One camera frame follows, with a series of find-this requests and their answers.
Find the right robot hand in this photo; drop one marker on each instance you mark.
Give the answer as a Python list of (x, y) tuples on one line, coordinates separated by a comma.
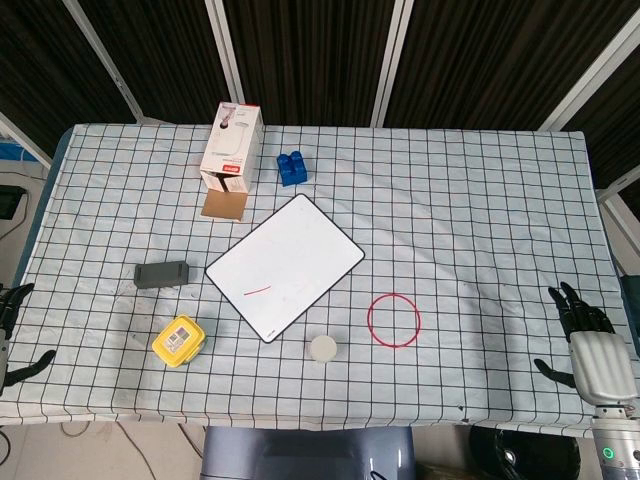
[(600, 365)]

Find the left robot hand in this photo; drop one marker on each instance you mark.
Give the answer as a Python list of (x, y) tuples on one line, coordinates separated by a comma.
[(20, 295)]

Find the grey eraser block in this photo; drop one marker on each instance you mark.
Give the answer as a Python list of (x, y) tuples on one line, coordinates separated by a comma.
[(161, 275)]

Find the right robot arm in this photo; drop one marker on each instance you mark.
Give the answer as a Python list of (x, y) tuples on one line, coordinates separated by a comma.
[(617, 450)]

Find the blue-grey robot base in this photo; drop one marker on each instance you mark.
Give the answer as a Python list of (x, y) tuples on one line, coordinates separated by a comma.
[(305, 452)]

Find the white drawing board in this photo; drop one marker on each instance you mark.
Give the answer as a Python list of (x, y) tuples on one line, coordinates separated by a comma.
[(285, 265)]

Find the black monitor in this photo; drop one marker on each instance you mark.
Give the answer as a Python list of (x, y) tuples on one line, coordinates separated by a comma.
[(10, 202)]

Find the black round wheel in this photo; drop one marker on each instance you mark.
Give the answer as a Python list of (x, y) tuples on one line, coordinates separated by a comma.
[(525, 452)]

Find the green container yellow lid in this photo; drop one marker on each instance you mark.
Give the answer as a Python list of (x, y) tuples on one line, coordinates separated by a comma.
[(177, 341)]

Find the checkered tablecloth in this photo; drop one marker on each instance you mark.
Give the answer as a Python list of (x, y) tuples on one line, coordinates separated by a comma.
[(450, 225)]

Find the white cardboard product box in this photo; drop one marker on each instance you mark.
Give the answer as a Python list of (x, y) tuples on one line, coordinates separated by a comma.
[(232, 145)]

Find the white round cap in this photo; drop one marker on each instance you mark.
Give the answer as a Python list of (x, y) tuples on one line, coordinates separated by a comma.
[(322, 348)]

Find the blue building block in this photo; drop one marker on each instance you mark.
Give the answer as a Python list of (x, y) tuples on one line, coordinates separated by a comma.
[(294, 170)]

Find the white metal frame post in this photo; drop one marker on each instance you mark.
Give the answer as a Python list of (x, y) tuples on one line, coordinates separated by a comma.
[(227, 55), (25, 140), (590, 75), (105, 57), (392, 60), (622, 230)]

